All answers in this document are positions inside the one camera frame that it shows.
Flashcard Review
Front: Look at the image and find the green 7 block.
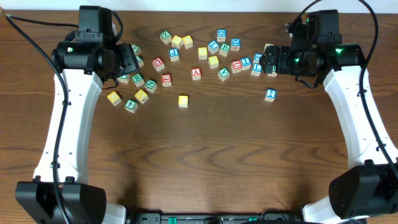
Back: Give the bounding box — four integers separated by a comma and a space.
136, 55, 144, 68

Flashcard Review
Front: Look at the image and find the blue D block top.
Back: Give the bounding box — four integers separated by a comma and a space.
216, 29, 226, 42

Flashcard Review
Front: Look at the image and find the red U block centre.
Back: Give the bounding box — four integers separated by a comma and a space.
231, 60, 243, 73

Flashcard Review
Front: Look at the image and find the blue d block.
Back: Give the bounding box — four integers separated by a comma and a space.
216, 29, 226, 42
231, 39, 241, 51

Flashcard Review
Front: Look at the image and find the red u block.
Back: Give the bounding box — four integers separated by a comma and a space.
152, 57, 165, 72
231, 60, 243, 73

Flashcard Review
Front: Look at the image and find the red A block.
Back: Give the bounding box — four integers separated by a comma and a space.
191, 67, 201, 80

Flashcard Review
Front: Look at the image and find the blue P block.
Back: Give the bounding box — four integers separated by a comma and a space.
169, 48, 179, 62

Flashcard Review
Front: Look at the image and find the red E block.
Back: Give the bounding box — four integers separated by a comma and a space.
162, 73, 172, 87

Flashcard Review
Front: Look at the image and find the yellow S block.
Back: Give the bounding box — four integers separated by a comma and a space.
198, 47, 208, 60

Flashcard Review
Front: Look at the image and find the green V block centre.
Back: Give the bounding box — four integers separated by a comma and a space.
218, 67, 231, 82

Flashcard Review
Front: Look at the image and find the green V block left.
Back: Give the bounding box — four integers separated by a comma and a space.
118, 74, 130, 83

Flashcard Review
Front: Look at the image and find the yellow C block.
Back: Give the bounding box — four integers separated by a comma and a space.
178, 95, 189, 108

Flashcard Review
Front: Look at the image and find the blue l block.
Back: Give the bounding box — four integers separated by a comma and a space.
251, 63, 262, 77
207, 40, 220, 55

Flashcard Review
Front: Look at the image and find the green B block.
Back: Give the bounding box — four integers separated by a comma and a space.
219, 43, 231, 57

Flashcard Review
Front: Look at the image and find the green j block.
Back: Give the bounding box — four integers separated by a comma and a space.
267, 65, 277, 77
131, 44, 142, 56

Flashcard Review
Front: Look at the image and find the yellow block upper left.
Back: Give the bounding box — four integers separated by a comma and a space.
171, 35, 183, 49

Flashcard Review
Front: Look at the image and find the blue L block lower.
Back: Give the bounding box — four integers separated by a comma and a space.
251, 63, 262, 77

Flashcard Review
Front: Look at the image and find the green Z block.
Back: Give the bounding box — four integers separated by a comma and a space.
160, 30, 172, 45

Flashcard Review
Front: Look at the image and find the yellow K block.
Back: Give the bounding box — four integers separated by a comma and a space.
135, 90, 149, 104

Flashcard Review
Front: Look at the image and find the blue I block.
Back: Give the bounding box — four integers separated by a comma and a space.
241, 57, 252, 70

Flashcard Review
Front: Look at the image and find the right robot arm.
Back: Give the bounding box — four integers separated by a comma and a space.
259, 10, 397, 223

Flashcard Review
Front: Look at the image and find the green v block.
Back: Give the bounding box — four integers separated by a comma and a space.
118, 74, 130, 83
218, 67, 231, 82

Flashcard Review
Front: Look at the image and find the blue X block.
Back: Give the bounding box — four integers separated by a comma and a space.
264, 44, 273, 51

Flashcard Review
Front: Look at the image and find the yellow G block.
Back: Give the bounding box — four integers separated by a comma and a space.
107, 91, 122, 106

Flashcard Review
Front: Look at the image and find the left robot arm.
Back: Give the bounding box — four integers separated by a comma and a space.
15, 6, 139, 223

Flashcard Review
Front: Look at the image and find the blue 5 block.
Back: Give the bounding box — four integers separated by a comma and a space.
253, 53, 262, 63

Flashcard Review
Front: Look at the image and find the blue 2 block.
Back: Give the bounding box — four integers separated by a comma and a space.
264, 88, 277, 102

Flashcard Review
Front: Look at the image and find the green J block right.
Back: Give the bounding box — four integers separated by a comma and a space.
267, 65, 277, 77

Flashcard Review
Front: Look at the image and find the red U block left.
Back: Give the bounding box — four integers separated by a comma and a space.
152, 57, 165, 72

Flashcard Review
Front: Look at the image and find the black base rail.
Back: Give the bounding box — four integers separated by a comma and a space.
125, 208, 309, 224

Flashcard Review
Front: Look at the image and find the green J block left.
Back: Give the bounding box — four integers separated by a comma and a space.
131, 44, 142, 56

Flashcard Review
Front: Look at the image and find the green N block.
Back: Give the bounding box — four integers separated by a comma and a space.
144, 79, 157, 93

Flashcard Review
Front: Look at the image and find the green 4 block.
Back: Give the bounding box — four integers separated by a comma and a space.
124, 100, 138, 113

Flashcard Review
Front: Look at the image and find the blue L block upper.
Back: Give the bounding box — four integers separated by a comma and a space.
207, 40, 220, 55

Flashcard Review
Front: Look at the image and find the yellow O block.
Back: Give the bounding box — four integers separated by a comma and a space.
208, 55, 219, 69

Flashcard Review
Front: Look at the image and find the green R block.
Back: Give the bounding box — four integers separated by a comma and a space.
131, 73, 145, 88

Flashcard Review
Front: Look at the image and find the yellow block upper right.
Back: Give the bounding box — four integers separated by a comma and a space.
182, 35, 193, 49

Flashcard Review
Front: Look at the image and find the blue D block right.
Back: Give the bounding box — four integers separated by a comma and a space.
231, 39, 241, 51

